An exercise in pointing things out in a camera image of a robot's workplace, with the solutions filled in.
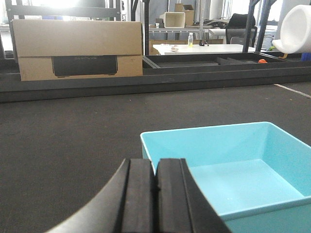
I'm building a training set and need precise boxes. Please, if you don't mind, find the black shallow tray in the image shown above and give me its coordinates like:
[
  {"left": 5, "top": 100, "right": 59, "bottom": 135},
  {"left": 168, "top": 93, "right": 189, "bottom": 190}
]
[{"left": 142, "top": 52, "right": 284, "bottom": 69}]

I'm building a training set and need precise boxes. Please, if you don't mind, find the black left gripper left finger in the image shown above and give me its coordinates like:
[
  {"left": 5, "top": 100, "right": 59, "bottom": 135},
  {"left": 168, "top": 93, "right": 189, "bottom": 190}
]
[{"left": 49, "top": 159, "right": 155, "bottom": 233}]

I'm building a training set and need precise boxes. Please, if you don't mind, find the brown cardboard box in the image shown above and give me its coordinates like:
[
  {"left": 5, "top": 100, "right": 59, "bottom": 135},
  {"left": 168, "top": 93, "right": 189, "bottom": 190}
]
[{"left": 12, "top": 19, "right": 143, "bottom": 81}]

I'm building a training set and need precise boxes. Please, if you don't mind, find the black office chair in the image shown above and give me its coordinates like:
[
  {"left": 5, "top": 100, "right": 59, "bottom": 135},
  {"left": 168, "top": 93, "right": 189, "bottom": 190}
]
[{"left": 225, "top": 13, "right": 257, "bottom": 47}]

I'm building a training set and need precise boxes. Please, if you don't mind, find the yellow drink bottle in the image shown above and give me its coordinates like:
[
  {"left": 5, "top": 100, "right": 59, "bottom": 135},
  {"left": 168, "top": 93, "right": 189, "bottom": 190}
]
[{"left": 188, "top": 33, "right": 193, "bottom": 47}]

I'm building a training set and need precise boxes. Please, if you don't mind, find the white table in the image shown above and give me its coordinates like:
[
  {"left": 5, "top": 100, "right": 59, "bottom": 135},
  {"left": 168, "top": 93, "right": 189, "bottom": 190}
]
[{"left": 153, "top": 44, "right": 243, "bottom": 55}]

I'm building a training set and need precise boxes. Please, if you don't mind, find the black conveyor side rail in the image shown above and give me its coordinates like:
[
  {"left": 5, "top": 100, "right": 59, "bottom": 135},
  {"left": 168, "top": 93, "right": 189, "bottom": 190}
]
[{"left": 0, "top": 67, "right": 311, "bottom": 103}]

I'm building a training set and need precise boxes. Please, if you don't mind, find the small orange object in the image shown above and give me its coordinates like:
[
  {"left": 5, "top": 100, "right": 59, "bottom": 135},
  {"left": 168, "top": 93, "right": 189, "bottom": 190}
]
[{"left": 258, "top": 59, "right": 267, "bottom": 64}]

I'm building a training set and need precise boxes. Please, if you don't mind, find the white open box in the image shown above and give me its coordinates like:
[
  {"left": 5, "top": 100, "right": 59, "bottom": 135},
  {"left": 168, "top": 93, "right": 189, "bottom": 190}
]
[{"left": 159, "top": 12, "right": 185, "bottom": 28}]

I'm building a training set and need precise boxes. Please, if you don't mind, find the light blue plastic bin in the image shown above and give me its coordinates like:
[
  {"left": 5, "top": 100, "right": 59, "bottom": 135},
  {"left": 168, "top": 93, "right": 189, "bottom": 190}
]
[{"left": 140, "top": 122, "right": 311, "bottom": 233}]

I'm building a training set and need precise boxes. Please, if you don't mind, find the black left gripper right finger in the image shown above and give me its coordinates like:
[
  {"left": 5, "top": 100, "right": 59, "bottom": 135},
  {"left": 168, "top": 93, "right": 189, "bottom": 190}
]
[{"left": 156, "top": 159, "right": 231, "bottom": 233}]

